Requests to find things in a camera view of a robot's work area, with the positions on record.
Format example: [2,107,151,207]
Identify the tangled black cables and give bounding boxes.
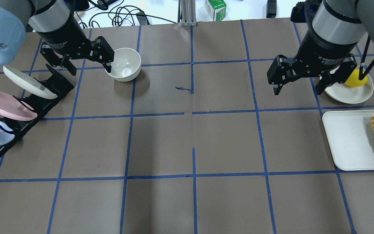
[77,0,178,29]

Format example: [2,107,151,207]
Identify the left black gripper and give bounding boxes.
[40,18,114,76]

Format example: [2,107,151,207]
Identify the green white carton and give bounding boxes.
[204,0,227,22]

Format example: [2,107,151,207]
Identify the aluminium frame post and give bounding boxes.
[178,0,196,27]

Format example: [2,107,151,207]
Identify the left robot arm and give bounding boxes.
[0,0,114,75]

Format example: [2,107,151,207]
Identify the pink plate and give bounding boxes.
[0,91,38,121]

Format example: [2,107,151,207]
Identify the black plate rack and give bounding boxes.
[0,65,74,158]

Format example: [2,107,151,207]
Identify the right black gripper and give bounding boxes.
[267,31,357,95]

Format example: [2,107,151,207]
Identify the white plate in rack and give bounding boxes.
[3,65,57,99]

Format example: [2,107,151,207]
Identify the yellow lemon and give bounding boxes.
[344,67,368,87]

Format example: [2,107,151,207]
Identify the white rectangular tray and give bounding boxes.
[322,110,374,171]

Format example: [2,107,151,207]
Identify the white round plate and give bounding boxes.
[325,74,374,104]

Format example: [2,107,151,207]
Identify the white ceramic bowl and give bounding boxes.
[106,48,141,82]

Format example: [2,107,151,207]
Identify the black device on desk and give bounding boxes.
[266,0,277,18]

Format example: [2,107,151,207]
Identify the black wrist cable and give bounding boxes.
[357,41,374,82]

